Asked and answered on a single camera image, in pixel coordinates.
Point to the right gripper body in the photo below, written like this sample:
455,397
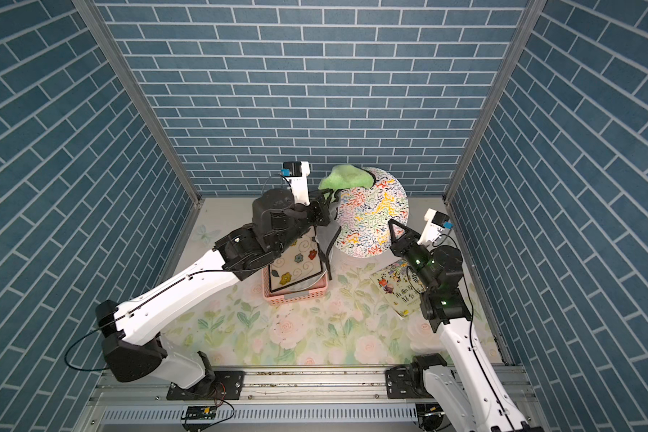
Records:
417,257

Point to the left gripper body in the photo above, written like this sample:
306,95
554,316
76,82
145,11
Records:
313,212

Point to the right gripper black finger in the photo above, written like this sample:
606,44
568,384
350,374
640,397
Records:
410,237
396,229

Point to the round colourful squiggle plate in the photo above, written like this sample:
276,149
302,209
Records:
364,214

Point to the green microfiber cloth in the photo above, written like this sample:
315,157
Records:
344,177

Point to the square flower plate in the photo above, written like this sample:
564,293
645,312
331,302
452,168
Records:
299,268

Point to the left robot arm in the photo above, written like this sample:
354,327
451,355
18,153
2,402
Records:
134,346

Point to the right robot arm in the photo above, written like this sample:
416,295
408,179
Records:
469,392

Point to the colourful picture book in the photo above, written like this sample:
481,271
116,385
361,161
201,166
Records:
400,287

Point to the pink plastic basket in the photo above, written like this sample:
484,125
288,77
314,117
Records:
318,290

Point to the green circuit board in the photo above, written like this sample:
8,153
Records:
199,413

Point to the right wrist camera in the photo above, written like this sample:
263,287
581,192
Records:
437,229

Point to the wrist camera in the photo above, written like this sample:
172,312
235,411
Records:
296,174
437,229

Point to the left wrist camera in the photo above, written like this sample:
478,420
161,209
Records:
296,174

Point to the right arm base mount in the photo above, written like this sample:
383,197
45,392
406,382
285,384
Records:
406,381

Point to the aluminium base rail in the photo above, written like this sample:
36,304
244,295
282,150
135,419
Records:
304,398

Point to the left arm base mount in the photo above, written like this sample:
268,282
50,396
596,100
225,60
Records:
220,386

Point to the aluminium corner post right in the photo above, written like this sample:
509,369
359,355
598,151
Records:
513,53

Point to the aluminium corner post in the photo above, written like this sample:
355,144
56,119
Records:
113,54
513,53

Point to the aluminium corner post left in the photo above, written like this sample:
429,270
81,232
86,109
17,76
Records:
113,54

